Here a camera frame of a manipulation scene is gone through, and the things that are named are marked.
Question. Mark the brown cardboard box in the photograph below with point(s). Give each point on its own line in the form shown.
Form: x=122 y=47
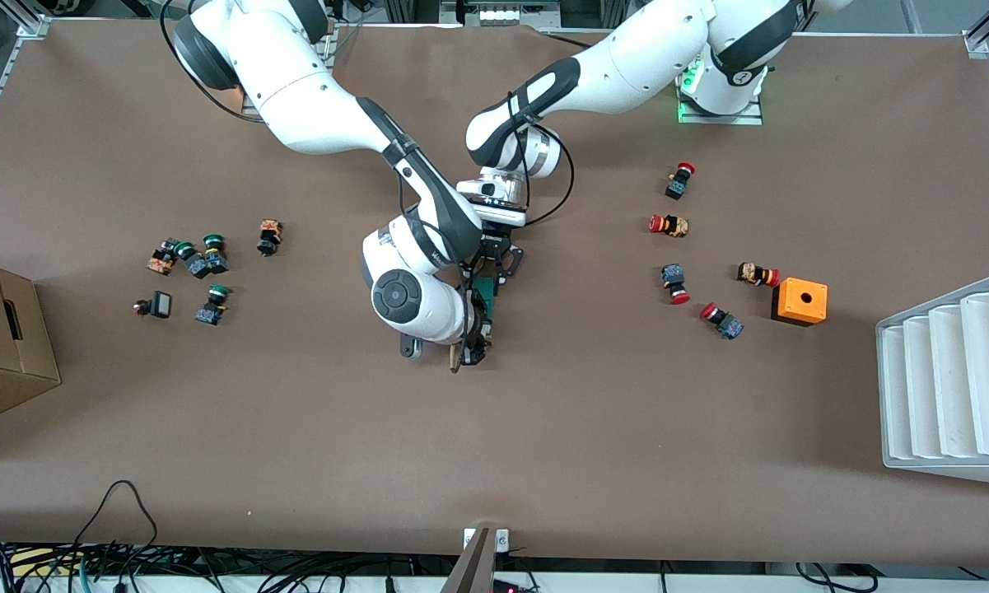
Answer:
x=0 y=371

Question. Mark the white power strip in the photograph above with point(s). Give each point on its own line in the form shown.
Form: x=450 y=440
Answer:
x=498 y=14

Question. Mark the black selector switch orange block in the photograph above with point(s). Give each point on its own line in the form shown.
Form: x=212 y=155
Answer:
x=162 y=262
x=269 y=239

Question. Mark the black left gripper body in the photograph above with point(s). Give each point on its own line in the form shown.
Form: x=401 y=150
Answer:
x=494 y=243

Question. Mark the green pushbutton blue block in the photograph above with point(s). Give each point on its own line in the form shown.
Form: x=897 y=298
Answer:
x=210 y=312
x=196 y=266

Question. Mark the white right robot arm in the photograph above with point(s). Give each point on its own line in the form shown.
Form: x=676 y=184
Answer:
x=296 y=91

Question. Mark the aluminium left arm base plate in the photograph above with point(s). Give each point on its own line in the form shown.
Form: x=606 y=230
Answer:
x=720 y=119

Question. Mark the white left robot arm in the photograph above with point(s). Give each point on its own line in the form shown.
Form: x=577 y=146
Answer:
x=642 y=66

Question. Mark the green circuit board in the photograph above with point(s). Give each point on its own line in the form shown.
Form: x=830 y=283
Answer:
x=487 y=296

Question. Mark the orange button enclosure box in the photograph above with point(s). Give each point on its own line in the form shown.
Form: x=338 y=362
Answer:
x=803 y=301

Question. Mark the white slotted tray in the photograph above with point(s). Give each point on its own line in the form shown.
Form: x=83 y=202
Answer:
x=947 y=387

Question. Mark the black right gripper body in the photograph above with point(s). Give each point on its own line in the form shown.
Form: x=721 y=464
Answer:
x=475 y=317

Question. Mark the grey camera mounting post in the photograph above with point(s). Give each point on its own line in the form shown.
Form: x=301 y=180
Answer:
x=471 y=568

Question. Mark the red mushroom button blue block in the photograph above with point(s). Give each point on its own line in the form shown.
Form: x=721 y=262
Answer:
x=678 y=188
x=674 y=276
x=729 y=325

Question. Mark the black device red light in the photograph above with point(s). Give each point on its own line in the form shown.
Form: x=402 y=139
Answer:
x=506 y=586

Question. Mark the rectangular white lens pushbutton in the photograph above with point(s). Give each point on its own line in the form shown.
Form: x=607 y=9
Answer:
x=161 y=305

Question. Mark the red mushroom button orange block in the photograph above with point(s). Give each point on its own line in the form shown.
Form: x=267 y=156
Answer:
x=674 y=226
x=753 y=273

